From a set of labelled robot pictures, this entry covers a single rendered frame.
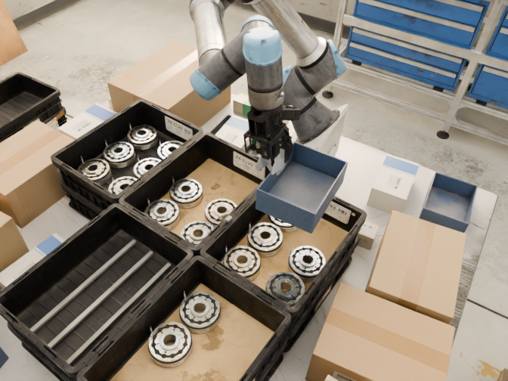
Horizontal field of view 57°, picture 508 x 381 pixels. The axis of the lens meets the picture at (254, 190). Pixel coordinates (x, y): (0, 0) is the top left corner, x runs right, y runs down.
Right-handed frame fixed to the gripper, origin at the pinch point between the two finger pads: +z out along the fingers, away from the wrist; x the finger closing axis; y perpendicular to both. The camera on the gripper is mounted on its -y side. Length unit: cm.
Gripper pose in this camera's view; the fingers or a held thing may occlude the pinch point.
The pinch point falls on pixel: (276, 168)
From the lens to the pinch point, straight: 114.9
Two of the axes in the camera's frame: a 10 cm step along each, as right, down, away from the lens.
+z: 0.8, 7.4, 6.7
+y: -5.3, 6.0, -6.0
